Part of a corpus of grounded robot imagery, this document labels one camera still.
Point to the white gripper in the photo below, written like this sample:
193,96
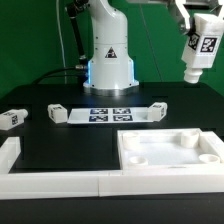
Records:
183,18

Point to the white square table top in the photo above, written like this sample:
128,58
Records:
168,148

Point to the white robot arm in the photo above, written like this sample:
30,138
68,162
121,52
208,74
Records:
110,71

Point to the white marker sheet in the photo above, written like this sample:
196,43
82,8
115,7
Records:
109,115

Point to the white U-shaped fence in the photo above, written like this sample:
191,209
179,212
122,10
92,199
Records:
199,179

